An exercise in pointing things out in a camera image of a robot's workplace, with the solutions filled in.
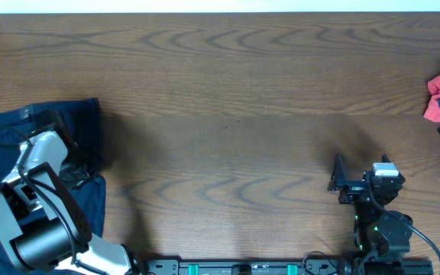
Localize navy blue shorts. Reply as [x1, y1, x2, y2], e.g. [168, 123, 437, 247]
[0, 98, 106, 274]

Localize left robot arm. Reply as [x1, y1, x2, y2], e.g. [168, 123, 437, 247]
[0, 110, 144, 274]

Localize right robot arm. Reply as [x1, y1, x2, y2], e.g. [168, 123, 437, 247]
[328, 154, 413, 274]

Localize red garment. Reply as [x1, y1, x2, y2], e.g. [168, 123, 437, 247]
[423, 75, 440, 123]

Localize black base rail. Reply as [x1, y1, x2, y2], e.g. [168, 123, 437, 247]
[147, 258, 434, 275]

